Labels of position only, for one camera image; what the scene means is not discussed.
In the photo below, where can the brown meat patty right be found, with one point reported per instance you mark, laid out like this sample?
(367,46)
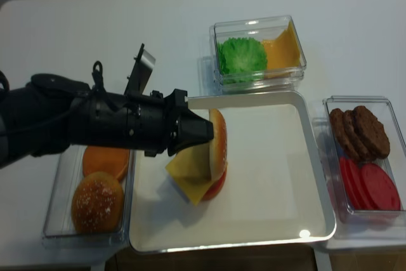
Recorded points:
(371,132)

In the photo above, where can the yellow cheese slices in container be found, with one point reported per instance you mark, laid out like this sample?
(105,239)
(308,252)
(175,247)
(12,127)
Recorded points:
(282,52)

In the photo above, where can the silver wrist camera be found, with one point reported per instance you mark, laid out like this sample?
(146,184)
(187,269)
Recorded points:
(144,64)

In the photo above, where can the green lettuce leaf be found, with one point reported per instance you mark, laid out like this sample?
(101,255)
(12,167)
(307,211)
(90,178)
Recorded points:
(241,55)

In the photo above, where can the white metal serving tray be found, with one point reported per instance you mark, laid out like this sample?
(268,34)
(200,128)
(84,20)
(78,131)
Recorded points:
(274,192)

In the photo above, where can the red tomato slice on burger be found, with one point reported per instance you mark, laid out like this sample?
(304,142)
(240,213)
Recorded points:
(215,189)

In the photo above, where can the brown meat patty left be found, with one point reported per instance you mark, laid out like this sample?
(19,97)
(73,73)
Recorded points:
(336,120)

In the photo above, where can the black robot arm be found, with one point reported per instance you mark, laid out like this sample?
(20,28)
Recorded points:
(51,113)

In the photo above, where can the clear bun container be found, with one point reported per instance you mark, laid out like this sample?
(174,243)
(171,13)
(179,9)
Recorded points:
(59,231)

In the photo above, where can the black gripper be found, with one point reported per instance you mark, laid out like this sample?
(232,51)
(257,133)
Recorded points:
(150,123)

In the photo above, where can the brown meat patty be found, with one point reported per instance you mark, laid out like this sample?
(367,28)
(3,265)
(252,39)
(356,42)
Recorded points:
(336,120)
(371,132)
(362,150)

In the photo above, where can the clear lettuce cheese container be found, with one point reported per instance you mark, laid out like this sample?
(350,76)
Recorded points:
(265,80)

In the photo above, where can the yellow cheese slice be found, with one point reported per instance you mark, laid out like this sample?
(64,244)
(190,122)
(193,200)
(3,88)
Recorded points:
(190,169)

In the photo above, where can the plain bun bottom in container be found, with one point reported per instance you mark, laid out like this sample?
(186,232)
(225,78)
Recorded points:
(113,161)

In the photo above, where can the clear patty tomato container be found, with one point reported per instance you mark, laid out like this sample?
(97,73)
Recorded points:
(393,165)

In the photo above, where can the sesame bun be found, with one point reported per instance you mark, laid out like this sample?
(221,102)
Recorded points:
(97,204)
(218,145)

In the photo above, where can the red tomato slices in container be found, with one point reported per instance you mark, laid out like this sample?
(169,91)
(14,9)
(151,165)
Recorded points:
(368,187)

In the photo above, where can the brown meat patty middle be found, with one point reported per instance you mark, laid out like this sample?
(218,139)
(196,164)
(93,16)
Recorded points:
(362,150)

